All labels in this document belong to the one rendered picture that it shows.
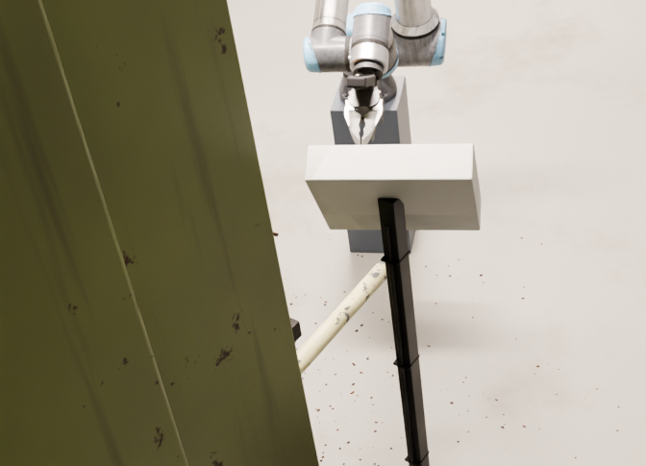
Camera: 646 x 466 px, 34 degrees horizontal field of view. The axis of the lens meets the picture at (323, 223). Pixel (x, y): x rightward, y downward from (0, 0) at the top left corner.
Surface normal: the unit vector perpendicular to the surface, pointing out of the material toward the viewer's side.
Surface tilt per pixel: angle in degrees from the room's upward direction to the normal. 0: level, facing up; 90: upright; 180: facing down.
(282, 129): 0
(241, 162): 90
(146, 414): 90
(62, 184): 90
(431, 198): 120
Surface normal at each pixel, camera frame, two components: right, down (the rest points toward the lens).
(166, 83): 0.82, 0.27
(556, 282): -0.12, -0.78
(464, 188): -0.08, 0.93
